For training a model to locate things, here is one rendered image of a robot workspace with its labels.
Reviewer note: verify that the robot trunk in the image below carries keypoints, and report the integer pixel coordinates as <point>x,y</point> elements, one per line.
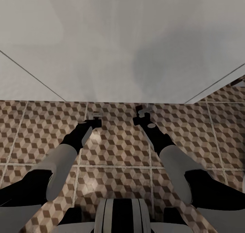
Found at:
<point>122,216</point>

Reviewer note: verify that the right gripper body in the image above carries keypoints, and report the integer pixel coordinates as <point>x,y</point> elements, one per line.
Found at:
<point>138,121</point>

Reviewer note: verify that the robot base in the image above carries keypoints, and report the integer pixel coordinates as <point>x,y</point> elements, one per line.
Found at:
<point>71,223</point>

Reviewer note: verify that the furniture sink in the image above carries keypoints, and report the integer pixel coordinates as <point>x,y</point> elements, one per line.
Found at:
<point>120,51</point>

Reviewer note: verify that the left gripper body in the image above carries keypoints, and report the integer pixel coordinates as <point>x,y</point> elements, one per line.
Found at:
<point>96,123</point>

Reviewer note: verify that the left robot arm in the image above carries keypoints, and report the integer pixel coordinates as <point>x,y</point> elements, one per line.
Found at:
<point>20,201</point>

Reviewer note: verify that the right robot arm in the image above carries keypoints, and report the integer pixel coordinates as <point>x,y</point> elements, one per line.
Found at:
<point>222,206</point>

